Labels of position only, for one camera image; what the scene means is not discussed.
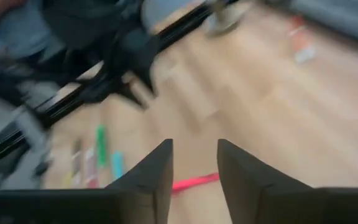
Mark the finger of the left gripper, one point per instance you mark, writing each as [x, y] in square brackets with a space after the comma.
[149, 76]
[130, 93]

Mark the green highlighter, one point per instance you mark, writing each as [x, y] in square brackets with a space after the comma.
[101, 144]

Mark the teal Sharpie highlighter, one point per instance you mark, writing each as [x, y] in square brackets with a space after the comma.
[117, 165]

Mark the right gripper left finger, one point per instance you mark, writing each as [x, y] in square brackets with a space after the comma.
[120, 205]

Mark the pink highlighter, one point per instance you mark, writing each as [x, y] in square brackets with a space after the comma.
[194, 182]

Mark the orange dry-erase marker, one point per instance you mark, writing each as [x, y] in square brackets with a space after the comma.
[298, 40]

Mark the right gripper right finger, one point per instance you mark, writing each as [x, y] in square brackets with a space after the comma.
[275, 202]

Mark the magenta Expo dry-erase marker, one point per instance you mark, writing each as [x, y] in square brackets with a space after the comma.
[91, 174]

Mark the slim yellow highlighter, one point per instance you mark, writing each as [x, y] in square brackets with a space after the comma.
[68, 182]

